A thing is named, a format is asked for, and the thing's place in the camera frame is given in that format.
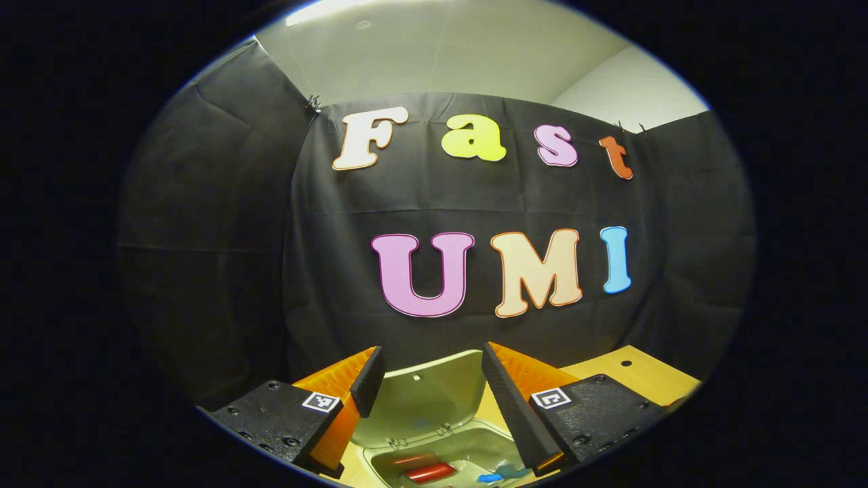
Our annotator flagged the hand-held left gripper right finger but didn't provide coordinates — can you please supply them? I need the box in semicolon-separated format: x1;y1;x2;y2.
481;341;669;477

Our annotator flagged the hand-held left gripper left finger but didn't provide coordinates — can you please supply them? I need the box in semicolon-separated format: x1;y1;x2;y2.
209;346;386;479

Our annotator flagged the green desktop garbage bin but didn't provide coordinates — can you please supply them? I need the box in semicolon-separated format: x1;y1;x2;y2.
349;349;536;487

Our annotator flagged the blue paper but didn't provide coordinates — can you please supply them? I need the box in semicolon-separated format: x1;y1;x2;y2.
477;463;530;484

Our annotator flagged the red pop can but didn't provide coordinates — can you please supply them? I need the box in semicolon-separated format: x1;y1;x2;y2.
393;453;458;485

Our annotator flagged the wooden desktop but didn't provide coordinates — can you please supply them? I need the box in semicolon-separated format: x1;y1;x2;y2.
325;344;703;487

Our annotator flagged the black backdrop cloth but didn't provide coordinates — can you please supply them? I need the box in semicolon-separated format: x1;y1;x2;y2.
117;37;757;407

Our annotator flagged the ceiling light panel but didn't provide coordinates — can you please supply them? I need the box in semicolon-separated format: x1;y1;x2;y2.
285;0;380;28

